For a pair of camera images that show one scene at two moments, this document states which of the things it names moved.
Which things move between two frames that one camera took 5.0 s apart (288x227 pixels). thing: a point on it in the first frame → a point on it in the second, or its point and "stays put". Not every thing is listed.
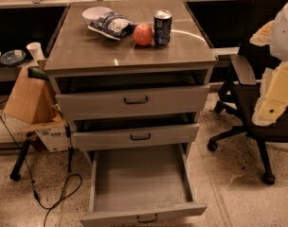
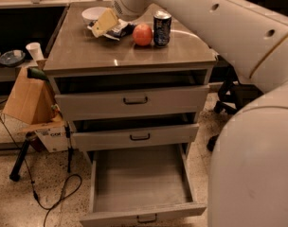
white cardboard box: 53,134 stays put
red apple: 143,34 stays put
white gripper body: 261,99 → 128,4
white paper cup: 36,50 stays put
